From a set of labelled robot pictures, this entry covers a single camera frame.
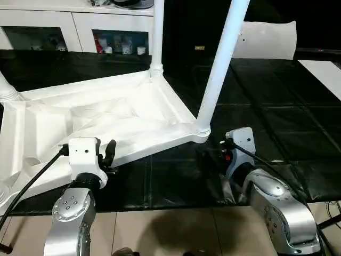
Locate white plastic table top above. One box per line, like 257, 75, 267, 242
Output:
0, 69, 212, 209

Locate black table mat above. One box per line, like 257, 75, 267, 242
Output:
0, 47, 341, 217

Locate dark robot left foot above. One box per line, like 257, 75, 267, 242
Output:
111, 247, 141, 256

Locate white bag with round fitting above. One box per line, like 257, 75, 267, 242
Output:
231, 20, 298, 61

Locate black metal stand leg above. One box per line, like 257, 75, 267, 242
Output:
316, 214, 341, 230
0, 218, 23, 254

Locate black box with gold label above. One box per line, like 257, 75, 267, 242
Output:
161, 0, 240, 61

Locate white flat board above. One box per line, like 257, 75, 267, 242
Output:
297, 60, 341, 102

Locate white glass-door cabinet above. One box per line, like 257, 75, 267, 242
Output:
0, 0, 156, 54

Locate grey helmet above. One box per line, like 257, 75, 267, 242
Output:
111, 0, 155, 9

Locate black tangled items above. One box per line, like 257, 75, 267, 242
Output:
86, 0, 114, 7

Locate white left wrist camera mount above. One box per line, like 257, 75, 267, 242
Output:
68, 137, 108, 190

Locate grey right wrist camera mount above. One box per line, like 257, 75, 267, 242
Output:
225, 126, 256, 185

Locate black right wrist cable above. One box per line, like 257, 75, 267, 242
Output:
231, 142, 331, 256

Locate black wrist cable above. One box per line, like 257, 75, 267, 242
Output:
0, 143, 70, 227
231, 142, 331, 256

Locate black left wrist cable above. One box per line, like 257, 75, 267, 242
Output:
0, 143, 70, 227

